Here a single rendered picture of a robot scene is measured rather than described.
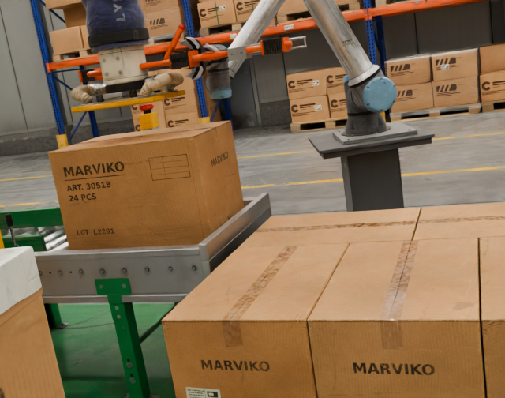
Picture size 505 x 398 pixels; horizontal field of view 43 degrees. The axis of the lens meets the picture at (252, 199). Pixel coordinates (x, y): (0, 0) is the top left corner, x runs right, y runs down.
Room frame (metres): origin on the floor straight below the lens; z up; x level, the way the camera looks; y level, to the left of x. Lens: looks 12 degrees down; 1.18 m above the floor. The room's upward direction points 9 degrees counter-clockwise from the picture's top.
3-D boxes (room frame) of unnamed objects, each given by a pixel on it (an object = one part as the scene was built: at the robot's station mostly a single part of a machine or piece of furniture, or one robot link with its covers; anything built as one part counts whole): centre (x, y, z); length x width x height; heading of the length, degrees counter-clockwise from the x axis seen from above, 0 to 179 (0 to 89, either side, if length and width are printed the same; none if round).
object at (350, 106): (2.93, -0.57, 0.96); 0.17 x 0.15 x 0.18; 7
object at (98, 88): (2.47, 0.41, 1.14); 0.34 x 0.25 x 0.06; 70
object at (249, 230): (2.35, 0.06, 0.47); 0.70 x 0.03 x 0.15; 159
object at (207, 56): (2.52, 0.18, 1.21); 0.93 x 0.30 x 0.04; 70
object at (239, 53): (2.32, -0.03, 1.20); 0.07 x 0.07 x 0.04; 70
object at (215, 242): (2.35, 0.06, 0.58); 0.70 x 0.03 x 0.06; 159
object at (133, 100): (2.38, 0.44, 1.10); 0.34 x 0.10 x 0.05; 70
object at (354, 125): (2.95, -0.57, 0.82); 0.19 x 0.19 x 0.10
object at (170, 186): (2.49, 0.39, 0.75); 0.60 x 0.40 x 0.40; 72
